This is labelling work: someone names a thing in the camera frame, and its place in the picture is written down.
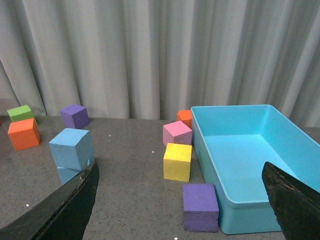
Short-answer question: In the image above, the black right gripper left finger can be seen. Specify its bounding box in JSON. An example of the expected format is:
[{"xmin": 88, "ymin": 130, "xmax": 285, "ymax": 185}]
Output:
[{"xmin": 0, "ymin": 162, "xmax": 100, "ymax": 240}]

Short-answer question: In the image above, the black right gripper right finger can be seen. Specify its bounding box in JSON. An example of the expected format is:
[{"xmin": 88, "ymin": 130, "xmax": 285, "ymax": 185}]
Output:
[{"xmin": 261, "ymin": 161, "xmax": 320, "ymax": 240}]

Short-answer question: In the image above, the light blue foam block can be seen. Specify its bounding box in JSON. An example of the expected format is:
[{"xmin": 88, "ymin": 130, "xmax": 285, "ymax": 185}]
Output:
[
  {"xmin": 49, "ymin": 128, "xmax": 94, "ymax": 170},
  {"xmin": 54, "ymin": 157, "xmax": 94, "ymax": 184}
]

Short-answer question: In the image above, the blue plastic bin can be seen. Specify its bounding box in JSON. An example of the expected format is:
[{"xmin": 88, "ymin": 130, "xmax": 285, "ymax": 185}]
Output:
[{"xmin": 191, "ymin": 104, "xmax": 320, "ymax": 235}]

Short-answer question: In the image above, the dark purple foam block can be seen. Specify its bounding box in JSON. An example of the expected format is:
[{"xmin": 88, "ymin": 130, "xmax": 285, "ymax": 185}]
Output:
[{"xmin": 182, "ymin": 183, "xmax": 219, "ymax": 233}]

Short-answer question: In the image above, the green foam block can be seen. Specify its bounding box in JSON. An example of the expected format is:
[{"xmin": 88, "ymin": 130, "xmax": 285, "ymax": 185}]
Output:
[{"xmin": 7, "ymin": 105, "xmax": 38, "ymax": 124}]

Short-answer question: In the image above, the yellow foam block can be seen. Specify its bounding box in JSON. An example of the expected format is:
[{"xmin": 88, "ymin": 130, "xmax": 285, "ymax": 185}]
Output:
[{"xmin": 163, "ymin": 143, "xmax": 192, "ymax": 182}]

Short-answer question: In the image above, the pink foam block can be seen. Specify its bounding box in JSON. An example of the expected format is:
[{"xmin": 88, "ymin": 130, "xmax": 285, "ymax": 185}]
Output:
[{"xmin": 162, "ymin": 120, "xmax": 193, "ymax": 146}]

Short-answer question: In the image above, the orange foam block by bin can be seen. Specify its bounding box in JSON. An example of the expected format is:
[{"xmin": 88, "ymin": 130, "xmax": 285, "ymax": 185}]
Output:
[{"xmin": 176, "ymin": 109, "xmax": 192, "ymax": 129}]

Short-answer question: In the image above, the grey curtain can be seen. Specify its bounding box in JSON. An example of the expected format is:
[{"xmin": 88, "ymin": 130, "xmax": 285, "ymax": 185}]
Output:
[{"xmin": 0, "ymin": 0, "xmax": 320, "ymax": 127}]

